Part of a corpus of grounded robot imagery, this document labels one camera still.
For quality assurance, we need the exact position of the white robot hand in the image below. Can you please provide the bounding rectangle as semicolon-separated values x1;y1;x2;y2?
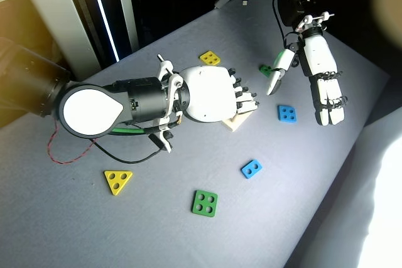
179;65;261;124
266;33;349;127

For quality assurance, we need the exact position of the wooden peg board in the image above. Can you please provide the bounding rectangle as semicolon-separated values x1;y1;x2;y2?
221;91;259;132

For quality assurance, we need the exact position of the yellow square four-hole block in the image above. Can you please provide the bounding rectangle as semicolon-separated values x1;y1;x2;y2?
198;50;221;67

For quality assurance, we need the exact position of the blue square four-hole block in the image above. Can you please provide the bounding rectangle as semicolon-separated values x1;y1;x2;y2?
277;104;298;123

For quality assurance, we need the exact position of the blue two-hole block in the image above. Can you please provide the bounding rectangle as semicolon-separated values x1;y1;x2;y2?
241;159;263;180

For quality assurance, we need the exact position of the green square four-hole block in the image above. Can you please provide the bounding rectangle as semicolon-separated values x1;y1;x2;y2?
191;190;219;218

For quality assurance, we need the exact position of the yellow triangle three-hole block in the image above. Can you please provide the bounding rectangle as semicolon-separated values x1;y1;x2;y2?
104;169;134;196

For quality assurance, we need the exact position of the narrow white panel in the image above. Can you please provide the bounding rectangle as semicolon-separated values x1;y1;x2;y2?
112;0;139;51

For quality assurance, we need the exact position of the grey table cloth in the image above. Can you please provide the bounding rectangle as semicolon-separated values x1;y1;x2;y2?
0;0;392;268

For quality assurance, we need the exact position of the white cabinet panel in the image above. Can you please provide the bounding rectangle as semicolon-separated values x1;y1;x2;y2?
12;0;101;82

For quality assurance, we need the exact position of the black frame with light strip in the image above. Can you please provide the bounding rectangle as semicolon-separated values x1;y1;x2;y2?
60;0;126;63

